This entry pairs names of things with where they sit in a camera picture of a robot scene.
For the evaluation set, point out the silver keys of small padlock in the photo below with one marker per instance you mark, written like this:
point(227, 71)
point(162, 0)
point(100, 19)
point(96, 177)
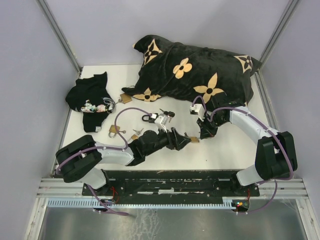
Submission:
point(138, 132)

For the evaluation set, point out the black printed garment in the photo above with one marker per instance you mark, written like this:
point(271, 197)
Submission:
point(90, 97)

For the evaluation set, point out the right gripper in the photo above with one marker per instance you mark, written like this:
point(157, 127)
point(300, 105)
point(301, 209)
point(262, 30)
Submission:
point(205, 131)

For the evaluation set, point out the large brass padlock long shackle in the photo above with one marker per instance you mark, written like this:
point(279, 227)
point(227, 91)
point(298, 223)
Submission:
point(193, 139)

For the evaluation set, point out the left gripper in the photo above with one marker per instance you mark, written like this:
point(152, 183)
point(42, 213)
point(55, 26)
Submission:
point(176, 141)

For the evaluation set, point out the black padlock shackle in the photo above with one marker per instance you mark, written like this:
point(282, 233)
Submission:
point(150, 117)

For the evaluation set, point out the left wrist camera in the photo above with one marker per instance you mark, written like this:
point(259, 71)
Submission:
point(161, 122)

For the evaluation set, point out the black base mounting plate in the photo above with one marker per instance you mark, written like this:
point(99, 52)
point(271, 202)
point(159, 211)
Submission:
point(173, 187)

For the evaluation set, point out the black floral pillow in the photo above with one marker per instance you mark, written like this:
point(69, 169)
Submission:
point(183, 72)

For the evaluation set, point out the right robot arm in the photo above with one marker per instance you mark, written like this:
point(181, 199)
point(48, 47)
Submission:
point(275, 157)

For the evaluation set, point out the small brass padlock long shackle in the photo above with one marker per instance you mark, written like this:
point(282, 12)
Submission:
point(133, 137)

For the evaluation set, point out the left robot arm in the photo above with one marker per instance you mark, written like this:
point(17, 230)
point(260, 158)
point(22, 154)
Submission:
point(77, 162)

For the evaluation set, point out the black-headed keys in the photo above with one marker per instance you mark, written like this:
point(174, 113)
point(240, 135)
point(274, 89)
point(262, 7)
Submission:
point(169, 114)

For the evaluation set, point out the medium brass padlock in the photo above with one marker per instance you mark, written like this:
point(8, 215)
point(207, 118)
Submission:
point(114, 130)

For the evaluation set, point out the brass padlock near pillow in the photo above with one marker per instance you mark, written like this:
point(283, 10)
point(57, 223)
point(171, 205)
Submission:
point(124, 99)

